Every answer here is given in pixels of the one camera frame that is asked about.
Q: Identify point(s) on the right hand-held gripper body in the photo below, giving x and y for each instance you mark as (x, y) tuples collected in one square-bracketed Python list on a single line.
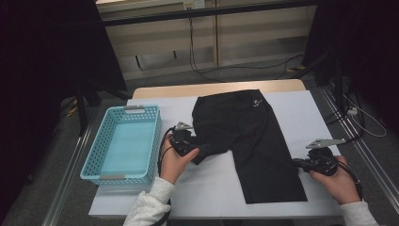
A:
[(323, 161)]

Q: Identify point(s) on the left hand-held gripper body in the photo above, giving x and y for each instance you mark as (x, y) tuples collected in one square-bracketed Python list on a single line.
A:
[(183, 141)]

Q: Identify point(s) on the black pants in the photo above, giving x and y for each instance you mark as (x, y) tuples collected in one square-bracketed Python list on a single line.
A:
[(251, 141)]

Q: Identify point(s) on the light blue plastic basket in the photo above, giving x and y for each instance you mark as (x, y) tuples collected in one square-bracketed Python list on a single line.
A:
[(128, 144)]

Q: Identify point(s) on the person's left hand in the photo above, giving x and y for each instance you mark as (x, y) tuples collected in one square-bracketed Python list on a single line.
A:
[(174, 166)]

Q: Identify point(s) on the person's right hand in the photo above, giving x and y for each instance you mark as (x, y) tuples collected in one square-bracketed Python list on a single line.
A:
[(342, 185)]

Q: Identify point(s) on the white table sheet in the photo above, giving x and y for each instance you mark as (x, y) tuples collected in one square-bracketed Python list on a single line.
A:
[(213, 188)]

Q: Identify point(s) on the wooden table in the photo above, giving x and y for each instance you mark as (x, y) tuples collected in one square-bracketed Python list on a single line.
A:
[(172, 91)]

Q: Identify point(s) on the white power plug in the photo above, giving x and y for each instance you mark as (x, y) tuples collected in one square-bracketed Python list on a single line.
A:
[(353, 110)]

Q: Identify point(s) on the black stand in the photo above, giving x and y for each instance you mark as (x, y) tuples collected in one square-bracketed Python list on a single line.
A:
[(82, 116), (338, 81)]

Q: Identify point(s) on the black curtain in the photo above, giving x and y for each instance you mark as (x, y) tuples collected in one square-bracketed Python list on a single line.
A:
[(47, 62), (370, 47)]

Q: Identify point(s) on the black horizontal bar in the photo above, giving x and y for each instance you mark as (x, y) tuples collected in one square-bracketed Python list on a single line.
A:
[(204, 12)]

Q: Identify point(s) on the aluminium floor rail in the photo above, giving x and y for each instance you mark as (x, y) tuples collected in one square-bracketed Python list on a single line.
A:
[(67, 179), (367, 153)]

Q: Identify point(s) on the white wall socket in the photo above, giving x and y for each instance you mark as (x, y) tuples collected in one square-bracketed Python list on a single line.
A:
[(194, 4)]

